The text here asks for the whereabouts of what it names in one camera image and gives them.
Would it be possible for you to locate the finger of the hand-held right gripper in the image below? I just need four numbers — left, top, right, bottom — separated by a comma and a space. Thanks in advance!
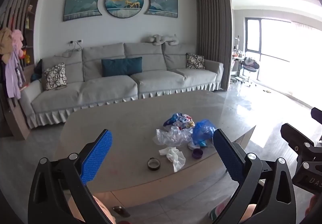
280, 123, 322, 164
311, 107, 322, 124

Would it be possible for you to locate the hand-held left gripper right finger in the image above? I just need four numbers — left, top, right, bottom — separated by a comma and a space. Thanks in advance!
212, 128, 297, 224

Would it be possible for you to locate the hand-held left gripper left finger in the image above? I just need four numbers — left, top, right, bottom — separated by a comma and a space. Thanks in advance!
28, 128, 114, 224

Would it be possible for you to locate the blue plastic bag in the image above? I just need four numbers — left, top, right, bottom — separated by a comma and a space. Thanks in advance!
192, 119, 217, 148

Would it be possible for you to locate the white tissue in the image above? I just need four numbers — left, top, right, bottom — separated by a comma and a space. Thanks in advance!
158, 147, 186, 172

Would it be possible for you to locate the tape roll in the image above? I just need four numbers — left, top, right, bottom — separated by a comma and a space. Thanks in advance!
147, 158, 161, 171

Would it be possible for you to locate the clear plastic bag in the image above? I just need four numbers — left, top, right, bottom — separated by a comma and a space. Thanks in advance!
152, 126, 195, 147

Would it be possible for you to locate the colourful printed plastic bag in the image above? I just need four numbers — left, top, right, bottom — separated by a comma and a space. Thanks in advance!
163, 113, 195, 130

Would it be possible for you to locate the coffee table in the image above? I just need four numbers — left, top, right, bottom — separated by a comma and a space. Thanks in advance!
54, 90, 257, 208

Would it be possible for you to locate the person's left leg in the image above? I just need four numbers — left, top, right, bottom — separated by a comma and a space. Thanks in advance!
67, 189, 117, 224

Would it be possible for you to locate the person's leg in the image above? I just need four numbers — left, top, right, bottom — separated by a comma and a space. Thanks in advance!
241, 202, 257, 224
67, 189, 117, 224

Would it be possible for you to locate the small dark object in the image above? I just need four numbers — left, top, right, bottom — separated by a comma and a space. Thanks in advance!
113, 205, 131, 217

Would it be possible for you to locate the person's right leg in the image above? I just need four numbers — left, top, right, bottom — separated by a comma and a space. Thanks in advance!
241, 202, 257, 224

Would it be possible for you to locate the grey sofa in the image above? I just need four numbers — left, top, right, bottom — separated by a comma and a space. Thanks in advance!
20, 42, 224, 129

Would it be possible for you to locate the large window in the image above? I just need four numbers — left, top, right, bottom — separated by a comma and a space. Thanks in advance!
244, 16, 322, 114

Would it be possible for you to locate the swivel chair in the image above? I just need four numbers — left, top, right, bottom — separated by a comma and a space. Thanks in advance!
240, 57, 260, 87

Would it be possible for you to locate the black white floral cushion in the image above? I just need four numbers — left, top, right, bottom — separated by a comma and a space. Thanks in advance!
44, 63, 68, 91
186, 52, 205, 70

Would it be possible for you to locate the teal cushion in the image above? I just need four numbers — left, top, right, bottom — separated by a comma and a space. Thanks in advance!
101, 57, 143, 77

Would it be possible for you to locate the cluttered white desk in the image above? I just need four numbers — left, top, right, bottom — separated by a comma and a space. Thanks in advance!
231, 35, 246, 84

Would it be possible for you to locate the dark cloth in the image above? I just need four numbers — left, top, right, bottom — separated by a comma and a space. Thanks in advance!
31, 59, 43, 82

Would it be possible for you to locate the purple garment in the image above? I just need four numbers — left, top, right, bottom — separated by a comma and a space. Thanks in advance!
5, 49, 26, 100

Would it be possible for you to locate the grey-brown curtain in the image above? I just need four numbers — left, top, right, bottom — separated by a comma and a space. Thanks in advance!
196, 0, 233, 91

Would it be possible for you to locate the yellow toy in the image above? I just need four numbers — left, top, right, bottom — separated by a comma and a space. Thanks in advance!
21, 48, 31, 64

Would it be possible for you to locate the white plush toy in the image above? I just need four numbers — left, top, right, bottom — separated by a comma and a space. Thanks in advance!
147, 34, 180, 46

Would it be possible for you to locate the pink fluffy item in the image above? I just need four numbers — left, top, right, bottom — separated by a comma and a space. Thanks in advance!
11, 29, 24, 50

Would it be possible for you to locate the wooden shelf unit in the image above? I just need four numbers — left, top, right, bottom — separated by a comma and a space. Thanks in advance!
0, 0, 39, 140

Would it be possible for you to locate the black charger cable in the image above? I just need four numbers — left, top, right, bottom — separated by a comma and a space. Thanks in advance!
54, 41, 81, 58

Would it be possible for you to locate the blue mountain wall picture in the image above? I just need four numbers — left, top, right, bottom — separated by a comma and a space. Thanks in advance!
144, 0, 179, 16
63, 0, 105, 22

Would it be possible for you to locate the round wall picture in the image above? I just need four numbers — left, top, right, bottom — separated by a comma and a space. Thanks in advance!
104, 0, 144, 17

